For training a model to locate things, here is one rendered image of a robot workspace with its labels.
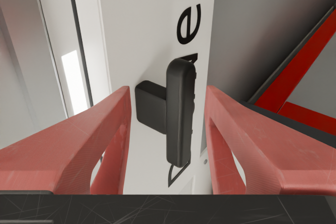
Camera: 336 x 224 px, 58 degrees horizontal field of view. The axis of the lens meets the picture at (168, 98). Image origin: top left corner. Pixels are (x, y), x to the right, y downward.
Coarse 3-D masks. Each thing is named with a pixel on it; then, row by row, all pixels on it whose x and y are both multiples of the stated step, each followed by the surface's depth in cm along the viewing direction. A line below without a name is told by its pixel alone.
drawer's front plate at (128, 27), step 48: (96, 0) 14; (144, 0) 16; (192, 0) 20; (96, 48) 15; (144, 48) 17; (192, 48) 22; (96, 96) 17; (144, 144) 21; (192, 144) 29; (144, 192) 24
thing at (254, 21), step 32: (224, 0) 28; (256, 0) 34; (288, 0) 45; (320, 0) 65; (224, 32) 30; (256, 32) 38; (288, 32) 52; (224, 64) 33; (256, 64) 43; (256, 96) 49; (192, 192) 40
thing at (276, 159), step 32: (224, 96) 11; (224, 128) 9; (256, 128) 8; (288, 128) 8; (224, 160) 11; (256, 160) 6; (288, 160) 6; (320, 160) 6; (224, 192) 10; (256, 192) 6; (288, 192) 5; (320, 192) 5
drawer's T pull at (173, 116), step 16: (176, 64) 15; (192, 64) 15; (144, 80) 18; (176, 80) 15; (192, 80) 16; (144, 96) 18; (160, 96) 17; (176, 96) 16; (192, 96) 16; (144, 112) 18; (160, 112) 17; (176, 112) 16; (192, 112) 17; (160, 128) 18; (176, 128) 17; (176, 144) 18; (176, 160) 18
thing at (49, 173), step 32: (128, 96) 12; (64, 128) 8; (96, 128) 8; (128, 128) 12; (0, 160) 6; (32, 160) 6; (64, 160) 6; (96, 160) 8; (0, 192) 5; (32, 192) 5; (64, 192) 6; (96, 192) 11
